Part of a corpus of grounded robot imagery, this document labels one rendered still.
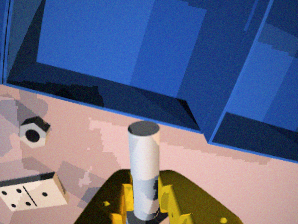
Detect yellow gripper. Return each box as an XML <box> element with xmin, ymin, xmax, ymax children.
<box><xmin>74</xmin><ymin>169</ymin><xmax>243</xmax><ymax>224</ymax></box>

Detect white domino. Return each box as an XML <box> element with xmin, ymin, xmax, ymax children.
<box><xmin>0</xmin><ymin>172</ymin><xmax>70</xmax><ymax>211</ymax></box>

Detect grey hex nut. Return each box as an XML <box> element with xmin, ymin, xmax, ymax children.
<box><xmin>20</xmin><ymin>116</ymin><xmax>50</xmax><ymax>148</ymax></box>

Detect blue bin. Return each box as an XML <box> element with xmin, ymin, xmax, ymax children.
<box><xmin>0</xmin><ymin>0</ymin><xmax>298</xmax><ymax>164</ymax></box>

